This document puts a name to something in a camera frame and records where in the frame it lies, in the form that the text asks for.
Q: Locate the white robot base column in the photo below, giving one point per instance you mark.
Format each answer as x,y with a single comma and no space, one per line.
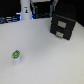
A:
25,10

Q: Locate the green lid kcup pod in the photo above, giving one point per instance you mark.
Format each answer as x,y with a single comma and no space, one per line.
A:
16,57

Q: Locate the black kcup holder drawer box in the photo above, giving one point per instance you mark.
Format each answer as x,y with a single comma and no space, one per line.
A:
63,21

